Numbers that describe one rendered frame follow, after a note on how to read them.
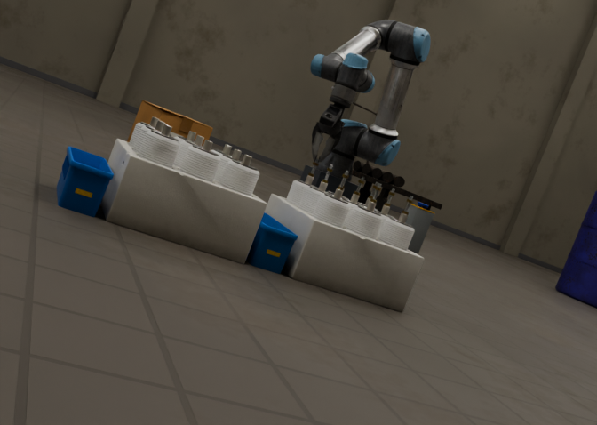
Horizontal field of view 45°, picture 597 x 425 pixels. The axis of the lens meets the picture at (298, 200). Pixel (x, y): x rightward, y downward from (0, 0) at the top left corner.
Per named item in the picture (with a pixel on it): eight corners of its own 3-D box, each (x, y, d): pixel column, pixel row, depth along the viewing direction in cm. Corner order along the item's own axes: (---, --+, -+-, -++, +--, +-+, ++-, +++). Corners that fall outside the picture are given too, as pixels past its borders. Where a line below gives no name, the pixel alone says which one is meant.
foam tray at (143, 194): (96, 193, 220) (116, 138, 219) (213, 231, 235) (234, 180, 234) (106, 221, 184) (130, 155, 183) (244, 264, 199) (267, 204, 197)
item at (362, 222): (367, 274, 221) (389, 219, 220) (352, 272, 213) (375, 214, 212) (342, 261, 226) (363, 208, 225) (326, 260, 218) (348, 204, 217)
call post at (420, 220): (374, 286, 251) (408, 203, 249) (390, 292, 254) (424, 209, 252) (383, 293, 245) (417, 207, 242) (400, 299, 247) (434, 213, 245)
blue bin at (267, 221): (222, 238, 228) (236, 203, 227) (253, 248, 233) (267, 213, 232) (250, 265, 201) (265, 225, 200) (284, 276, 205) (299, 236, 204)
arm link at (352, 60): (373, 62, 236) (365, 55, 229) (361, 94, 237) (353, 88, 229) (352, 56, 239) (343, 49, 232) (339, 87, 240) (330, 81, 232)
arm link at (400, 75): (362, 155, 294) (401, 20, 277) (395, 167, 289) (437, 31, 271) (350, 158, 284) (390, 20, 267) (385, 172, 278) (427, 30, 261)
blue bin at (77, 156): (53, 185, 207) (67, 145, 206) (91, 196, 211) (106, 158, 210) (54, 205, 179) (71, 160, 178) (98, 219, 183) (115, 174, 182)
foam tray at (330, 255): (251, 244, 241) (271, 193, 240) (349, 275, 256) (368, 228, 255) (291, 278, 205) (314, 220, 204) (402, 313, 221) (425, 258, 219)
